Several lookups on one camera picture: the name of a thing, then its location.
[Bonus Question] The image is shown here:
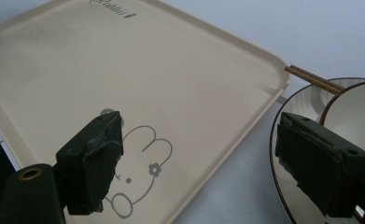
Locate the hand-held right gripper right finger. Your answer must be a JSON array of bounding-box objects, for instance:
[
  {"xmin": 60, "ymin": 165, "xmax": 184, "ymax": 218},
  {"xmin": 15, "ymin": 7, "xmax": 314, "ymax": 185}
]
[{"xmin": 274, "ymin": 111, "xmax": 365, "ymax": 218}]

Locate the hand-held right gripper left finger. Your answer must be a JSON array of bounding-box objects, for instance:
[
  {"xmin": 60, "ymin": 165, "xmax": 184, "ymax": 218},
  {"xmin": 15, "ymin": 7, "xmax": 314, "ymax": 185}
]
[{"xmin": 55, "ymin": 110, "xmax": 124, "ymax": 217}]

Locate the white bowl with brown rim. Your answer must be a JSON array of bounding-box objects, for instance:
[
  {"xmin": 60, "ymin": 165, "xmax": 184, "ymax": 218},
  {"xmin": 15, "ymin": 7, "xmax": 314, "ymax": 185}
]
[{"xmin": 319, "ymin": 79, "xmax": 365, "ymax": 224}]

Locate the white plate with dark rim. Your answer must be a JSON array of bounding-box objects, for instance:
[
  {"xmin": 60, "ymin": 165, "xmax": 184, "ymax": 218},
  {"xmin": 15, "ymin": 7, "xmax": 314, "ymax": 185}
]
[{"xmin": 269, "ymin": 77, "xmax": 365, "ymax": 224}]

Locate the brown chopstick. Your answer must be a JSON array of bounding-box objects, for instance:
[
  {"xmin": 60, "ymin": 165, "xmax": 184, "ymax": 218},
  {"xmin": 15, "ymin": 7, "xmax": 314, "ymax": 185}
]
[
  {"xmin": 289, "ymin": 64, "xmax": 347, "ymax": 92},
  {"xmin": 284, "ymin": 66, "xmax": 343, "ymax": 95}
]

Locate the beige tray with rabbit print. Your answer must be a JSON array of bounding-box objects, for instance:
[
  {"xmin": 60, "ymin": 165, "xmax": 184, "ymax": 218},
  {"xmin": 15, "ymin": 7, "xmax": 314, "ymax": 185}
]
[{"xmin": 0, "ymin": 0, "xmax": 291, "ymax": 224}]

